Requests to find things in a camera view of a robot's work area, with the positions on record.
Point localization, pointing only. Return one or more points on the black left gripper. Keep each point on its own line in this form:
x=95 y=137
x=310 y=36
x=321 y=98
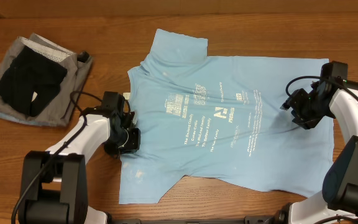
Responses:
x=132 y=144

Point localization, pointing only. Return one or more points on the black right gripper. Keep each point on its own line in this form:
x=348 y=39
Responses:
x=293 y=103

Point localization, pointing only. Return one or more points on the light blue printed t-shirt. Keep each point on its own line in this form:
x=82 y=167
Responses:
x=220 y=117

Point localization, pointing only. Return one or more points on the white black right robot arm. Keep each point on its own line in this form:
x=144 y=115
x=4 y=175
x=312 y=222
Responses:
x=338 y=198

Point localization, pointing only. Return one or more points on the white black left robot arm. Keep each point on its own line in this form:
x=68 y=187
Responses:
x=54 y=184

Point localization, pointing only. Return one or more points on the grey folded garment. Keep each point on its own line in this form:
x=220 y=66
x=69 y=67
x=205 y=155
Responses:
x=59 y=111

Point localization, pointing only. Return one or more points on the dark folded garment in pile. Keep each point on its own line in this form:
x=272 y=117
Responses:
x=31 y=82

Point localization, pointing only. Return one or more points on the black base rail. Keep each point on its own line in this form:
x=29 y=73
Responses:
x=191 y=221

